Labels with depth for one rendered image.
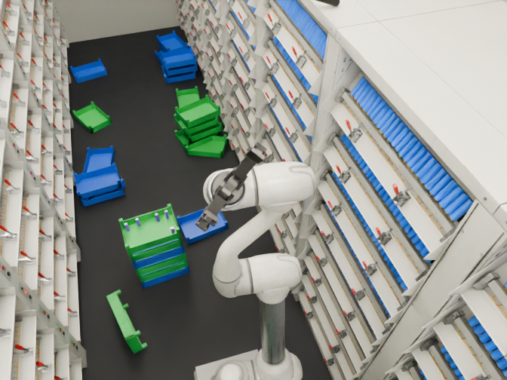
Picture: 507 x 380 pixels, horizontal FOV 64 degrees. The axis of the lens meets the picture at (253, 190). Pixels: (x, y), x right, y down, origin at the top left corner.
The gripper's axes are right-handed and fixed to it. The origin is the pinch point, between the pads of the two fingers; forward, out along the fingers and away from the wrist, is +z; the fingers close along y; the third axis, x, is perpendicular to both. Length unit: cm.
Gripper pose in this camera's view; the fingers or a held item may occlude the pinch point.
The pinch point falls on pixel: (235, 184)
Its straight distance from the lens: 71.9
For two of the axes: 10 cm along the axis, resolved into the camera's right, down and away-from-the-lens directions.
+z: 1.3, -0.3, -9.9
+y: 5.9, -8.0, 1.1
